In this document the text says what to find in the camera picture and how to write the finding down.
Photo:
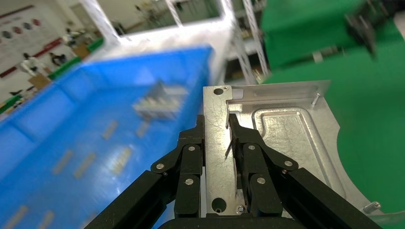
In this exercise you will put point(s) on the person in white clothes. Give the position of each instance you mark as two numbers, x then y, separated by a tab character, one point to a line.
30	64

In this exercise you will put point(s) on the brown cardboard box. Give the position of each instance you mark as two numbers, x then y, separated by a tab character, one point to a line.
82	51
39	82

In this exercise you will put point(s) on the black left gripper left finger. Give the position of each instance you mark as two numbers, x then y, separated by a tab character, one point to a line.
189	164

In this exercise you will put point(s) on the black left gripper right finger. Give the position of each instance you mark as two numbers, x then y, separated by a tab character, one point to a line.
259	170

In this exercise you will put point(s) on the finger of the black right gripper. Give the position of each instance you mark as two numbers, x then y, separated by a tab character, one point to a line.
364	31

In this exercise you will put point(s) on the blue plastic bin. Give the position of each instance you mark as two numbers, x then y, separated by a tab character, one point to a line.
95	94

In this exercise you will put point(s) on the stamped metal bracket plate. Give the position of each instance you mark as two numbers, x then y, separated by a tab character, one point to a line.
161	101
284	132

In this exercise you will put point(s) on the grey tape strip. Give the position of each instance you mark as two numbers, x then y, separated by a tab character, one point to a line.
121	160
109	130
46	219
84	165
142	129

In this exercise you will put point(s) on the grey slotted angle bar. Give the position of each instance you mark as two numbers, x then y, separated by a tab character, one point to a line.
254	38

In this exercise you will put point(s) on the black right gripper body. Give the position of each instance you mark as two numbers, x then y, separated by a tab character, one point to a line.
381	9

